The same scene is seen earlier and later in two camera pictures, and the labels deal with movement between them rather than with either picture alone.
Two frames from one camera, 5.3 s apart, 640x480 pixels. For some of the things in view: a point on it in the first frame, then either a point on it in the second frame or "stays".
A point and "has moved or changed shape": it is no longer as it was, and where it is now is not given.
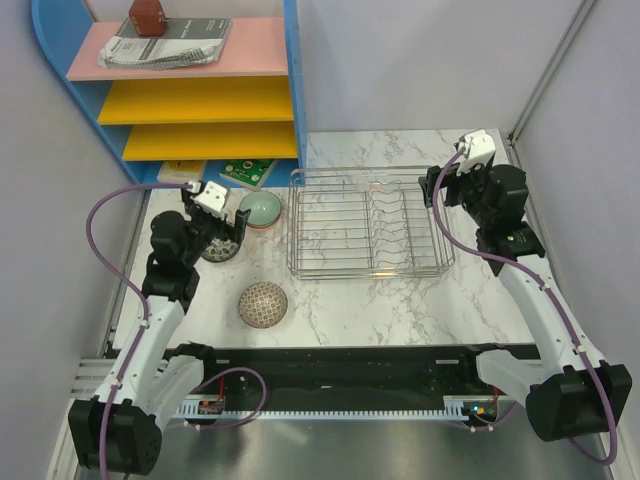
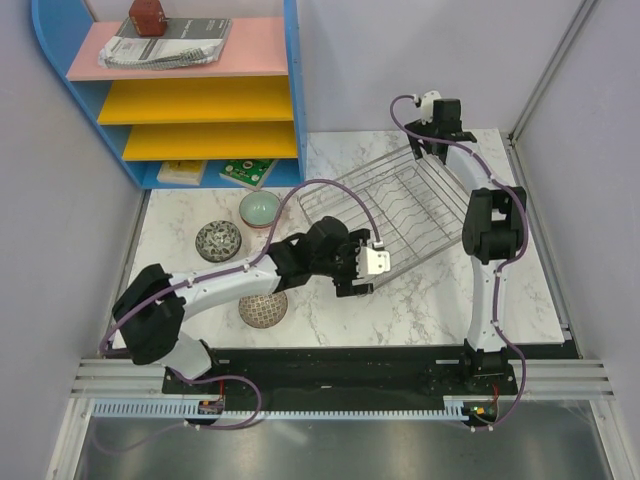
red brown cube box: x=149 y=17 stays
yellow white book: x=182 y=171 stays
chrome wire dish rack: x=363 y=223 has moved or changed shape
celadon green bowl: x=264 y=206 stays
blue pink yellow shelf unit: x=248 y=105 stays
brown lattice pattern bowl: x=263 y=305 stays
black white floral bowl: x=220 y=250 stays
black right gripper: x=451 y=180 to x=418 y=128
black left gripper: x=224 y=230 to x=344 y=287
